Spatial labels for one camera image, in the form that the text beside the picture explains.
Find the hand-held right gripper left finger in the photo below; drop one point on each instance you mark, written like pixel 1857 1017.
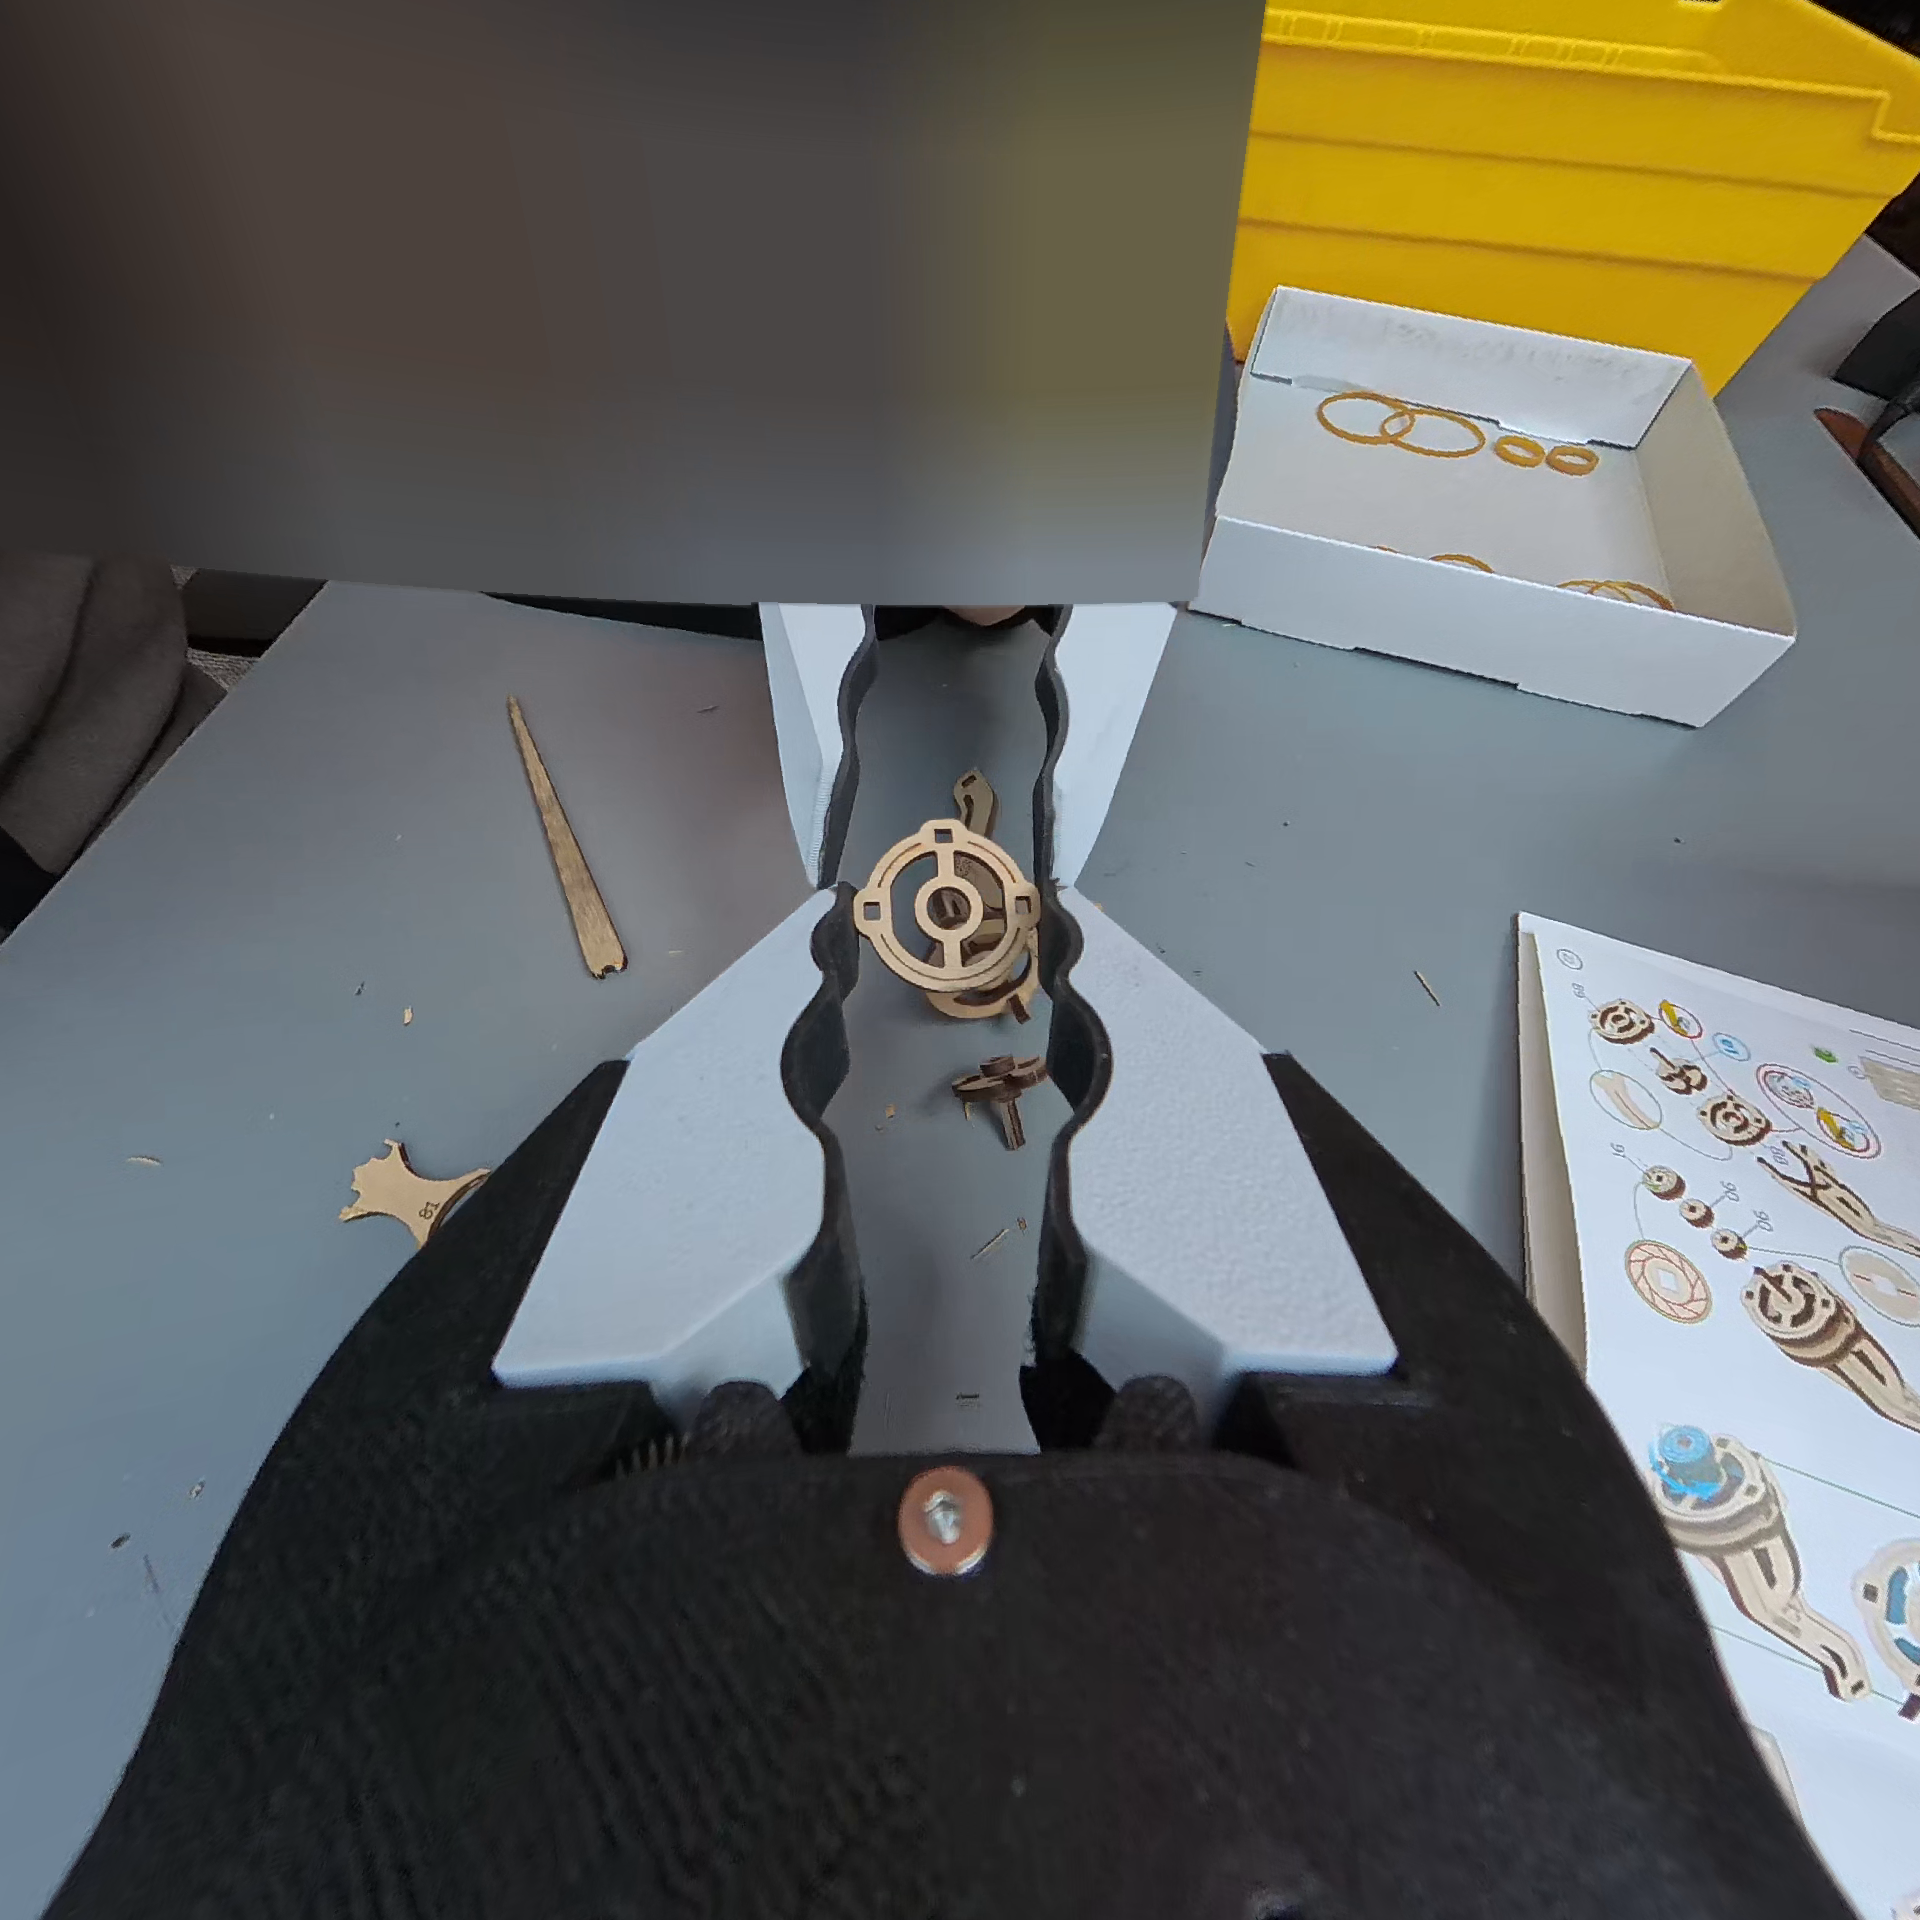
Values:
pixel 661 1201

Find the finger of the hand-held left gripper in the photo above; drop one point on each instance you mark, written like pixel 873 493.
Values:
pixel 794 691
pixel 1118 674

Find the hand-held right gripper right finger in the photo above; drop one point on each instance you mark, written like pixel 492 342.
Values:
pixel 1231 1201

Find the round wooden disc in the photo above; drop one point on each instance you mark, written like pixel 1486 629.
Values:
pixel 901 862

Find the small wooden axle part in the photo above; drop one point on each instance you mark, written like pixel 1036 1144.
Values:
pixel 1003 1083

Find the wooden lever arm with hub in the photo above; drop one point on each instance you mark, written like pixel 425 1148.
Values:
pixel 974 1001

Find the star-shaped wooden offcut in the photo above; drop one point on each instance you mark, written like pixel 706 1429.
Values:
pixel 405 1192

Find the long tapered wooden stick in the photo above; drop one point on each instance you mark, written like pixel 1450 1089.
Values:
pixel 563 841

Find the set of tan rubber bands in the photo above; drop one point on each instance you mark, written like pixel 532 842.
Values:
pixel 1358 436

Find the white cardboard box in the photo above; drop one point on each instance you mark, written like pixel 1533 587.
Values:
pixel 1514 644

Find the illustrated instruction booklet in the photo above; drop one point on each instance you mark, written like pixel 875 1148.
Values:
pixel 1771 1351

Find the yellow plastic bin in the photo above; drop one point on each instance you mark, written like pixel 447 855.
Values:
pixel 1544 164

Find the grey clothing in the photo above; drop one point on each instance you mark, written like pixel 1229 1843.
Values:
pixel 82 705

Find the black electronic device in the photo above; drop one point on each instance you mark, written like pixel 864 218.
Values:
pixel 1886 348

